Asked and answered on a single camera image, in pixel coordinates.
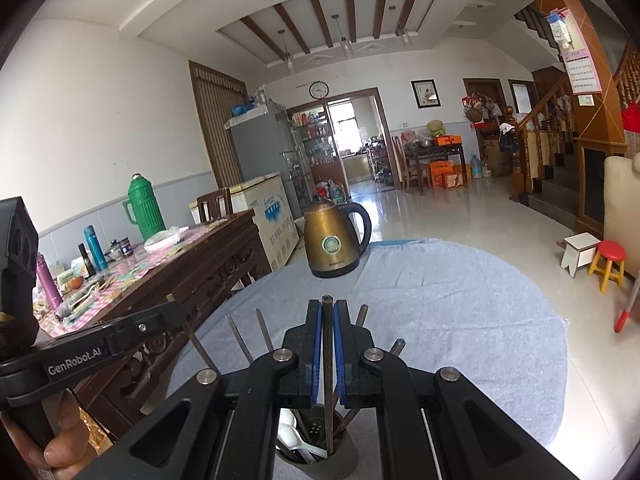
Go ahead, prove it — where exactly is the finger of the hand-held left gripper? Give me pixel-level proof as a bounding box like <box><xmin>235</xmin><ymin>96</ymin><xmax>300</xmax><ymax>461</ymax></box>
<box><xmin>107</xmin><ymin>300</ymin><xmax>187</xmax><ymax>357</ymax></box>

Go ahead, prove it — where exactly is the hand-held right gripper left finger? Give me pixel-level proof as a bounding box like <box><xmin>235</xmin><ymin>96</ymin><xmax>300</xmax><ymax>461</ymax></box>
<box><xmin>102</xmin><ymin>299</ymin><xmax>323</xmax><ymax>480</ymax></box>

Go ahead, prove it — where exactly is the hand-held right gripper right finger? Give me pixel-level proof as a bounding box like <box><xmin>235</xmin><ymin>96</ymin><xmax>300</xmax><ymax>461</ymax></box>
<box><xmin>332</xmin><ymin>299</ymin><xmax>578</xmax><ymax>480</ymax></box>

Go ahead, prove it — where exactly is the grey utensil holder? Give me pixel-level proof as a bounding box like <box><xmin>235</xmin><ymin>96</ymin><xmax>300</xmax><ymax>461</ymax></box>
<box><xmin>275</xmin><ymin>406</ymin><xmax>358</xmax><ymax>480</ymax></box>

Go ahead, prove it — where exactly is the person's left hand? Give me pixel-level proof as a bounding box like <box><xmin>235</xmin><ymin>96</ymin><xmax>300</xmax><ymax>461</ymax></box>
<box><xmin>0</xmin><ymin>389</ymin><xmax>98</xmax><ymax>480</ymax></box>

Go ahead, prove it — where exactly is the pink water bottle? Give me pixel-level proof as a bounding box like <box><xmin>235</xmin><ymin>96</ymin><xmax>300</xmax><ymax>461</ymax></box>
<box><xmin>35</xmin><ymin>254</ymin><xmax>63</xmax><ymax>308</ymax></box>

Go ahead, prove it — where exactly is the pink patterned table cover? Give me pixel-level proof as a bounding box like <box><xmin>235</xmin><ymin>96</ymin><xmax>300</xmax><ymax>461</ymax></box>
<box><xmin>37</xmin><ymin>224</ymin><xmax>231</xmax><ymax>338</ymax></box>

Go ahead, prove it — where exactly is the dark glass bottle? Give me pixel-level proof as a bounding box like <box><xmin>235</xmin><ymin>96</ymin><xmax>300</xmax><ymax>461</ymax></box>
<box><xmin>77</xmin><ymin>243</ymin><xmax>97</xmax><ymax>279</ymax></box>

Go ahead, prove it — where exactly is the carved wooden sideboard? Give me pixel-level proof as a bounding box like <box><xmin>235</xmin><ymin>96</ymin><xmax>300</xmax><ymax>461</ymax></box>
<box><xmin>37</xmin><ymin>210</ymin><xmax>273</xmax><ymax>441</ymax></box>

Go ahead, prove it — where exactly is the blue water bottle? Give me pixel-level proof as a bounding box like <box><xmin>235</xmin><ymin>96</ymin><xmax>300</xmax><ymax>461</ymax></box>
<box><xmin>83</xmin><ymin>226</ymin><xmax>108</xmax><ymax>272</ymax></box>

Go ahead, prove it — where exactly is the white plastic bowl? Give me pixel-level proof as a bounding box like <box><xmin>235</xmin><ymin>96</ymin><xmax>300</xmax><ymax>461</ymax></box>
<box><xmin>144</xmin><ymin>227</ymin><xmax>190</xmax><ymax>253</ymax></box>

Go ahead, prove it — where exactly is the white plastic spoon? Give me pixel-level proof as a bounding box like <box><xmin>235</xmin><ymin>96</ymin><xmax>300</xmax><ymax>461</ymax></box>
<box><xmin>277</xmin><ymin>427</ymin><xmax>328</xmax><ymax>463</ymax></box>
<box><xmin>278</xmin><ymin>408</ymin><xmax>301</xmax><ymax>436</ymax></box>

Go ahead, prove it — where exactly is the gold electric kettle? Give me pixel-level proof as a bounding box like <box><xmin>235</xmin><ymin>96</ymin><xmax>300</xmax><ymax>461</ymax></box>
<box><xmin>303</xmin><ymin>195</ymin><xmax>372</xmax><ymax>279</ymax></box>

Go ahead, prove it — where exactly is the green thermos flask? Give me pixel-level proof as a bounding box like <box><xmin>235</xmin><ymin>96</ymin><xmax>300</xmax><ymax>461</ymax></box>
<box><xmin>123</xmin><ymin>174</ymin><xmax>167</xmax><ymax>242</ymax></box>

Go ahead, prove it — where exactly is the light blue tablecloth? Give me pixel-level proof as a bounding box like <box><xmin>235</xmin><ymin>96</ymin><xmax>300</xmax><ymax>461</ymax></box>
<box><xmin>167</xmin><ymin>239</ymin><xmax>571</xmax><ymax>480</ymax></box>

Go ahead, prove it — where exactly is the white chest freezer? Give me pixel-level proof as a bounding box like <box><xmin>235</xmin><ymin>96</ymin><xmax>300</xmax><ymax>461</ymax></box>
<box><xmin>189</xmin><ymin>172</ymin><xmax>296</xmax><ymax>272</ymax></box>

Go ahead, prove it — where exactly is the wooden chair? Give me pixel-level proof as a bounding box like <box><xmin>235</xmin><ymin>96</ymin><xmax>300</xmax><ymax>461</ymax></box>
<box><xmin>196</xmin><ymin>187</ymin><xmax>233</xmax><ymax>224</ymax></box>

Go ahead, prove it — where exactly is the large orange box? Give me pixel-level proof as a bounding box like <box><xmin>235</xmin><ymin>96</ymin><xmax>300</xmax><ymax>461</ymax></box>
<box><xmin>429</xmin><ymin>160</ymin><xmax>471</xmax><ymax>189</ymax></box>

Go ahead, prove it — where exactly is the grey refrigerator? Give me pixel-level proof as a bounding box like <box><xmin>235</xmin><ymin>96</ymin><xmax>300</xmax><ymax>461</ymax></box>
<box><xmin>225</xmin><ymin>102</ymin><xmax>303</xmax><ymax>206</ymax></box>

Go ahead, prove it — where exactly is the dark wooden dining table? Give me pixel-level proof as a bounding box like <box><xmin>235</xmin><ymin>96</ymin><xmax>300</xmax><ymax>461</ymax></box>
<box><xmin>402</xmin><ymin>142</ymin><xmax>466</xmax><ymax>193</ymax></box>

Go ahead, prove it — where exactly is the white wooden stool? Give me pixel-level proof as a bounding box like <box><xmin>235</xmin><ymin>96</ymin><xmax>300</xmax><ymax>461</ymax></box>
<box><xmin>556</xmin><ymin>232</ymin><xmax>601</xmax><ymax>278</ymax></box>

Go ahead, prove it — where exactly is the wooden staircase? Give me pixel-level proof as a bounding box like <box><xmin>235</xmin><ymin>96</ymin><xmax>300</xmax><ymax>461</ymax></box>
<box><xmin>510</xmin><ymin>55</ymin><xmax>640</xmax><ymax>241</ymax></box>

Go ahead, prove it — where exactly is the red and yellow stool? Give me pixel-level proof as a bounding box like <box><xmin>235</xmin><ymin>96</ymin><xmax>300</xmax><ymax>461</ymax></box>
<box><xmin>587</xmin><ymin>240</ymin><xmax>627</xmax><ymax>294</ymax></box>

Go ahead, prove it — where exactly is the red and white mop stick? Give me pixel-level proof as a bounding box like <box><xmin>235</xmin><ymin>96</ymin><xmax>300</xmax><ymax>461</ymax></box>
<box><xmin>614</xmin><ymin>280</ymin><xmax>640</xmax><ymax>333</ymax></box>

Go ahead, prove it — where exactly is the cream armchair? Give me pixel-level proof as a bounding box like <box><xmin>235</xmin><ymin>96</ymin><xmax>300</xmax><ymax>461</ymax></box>
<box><xmin>602</xmin><ymin>152</ymin><xmax>640</xmax><ymax>281</ymax></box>

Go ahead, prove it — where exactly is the framed wall picture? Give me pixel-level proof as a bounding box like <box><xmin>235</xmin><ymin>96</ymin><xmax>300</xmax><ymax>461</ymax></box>
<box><xmin>411</xmin><ymin>79</ymin><xmax>442</xmax><ymax>109</ymax></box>

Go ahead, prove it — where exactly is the pink wall calendar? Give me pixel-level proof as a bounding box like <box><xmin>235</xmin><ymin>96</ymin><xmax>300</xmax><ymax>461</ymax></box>
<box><xmin>560</xmin><ymin>47</ymin><xmax>601</xmax><ymax>96</ymax></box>

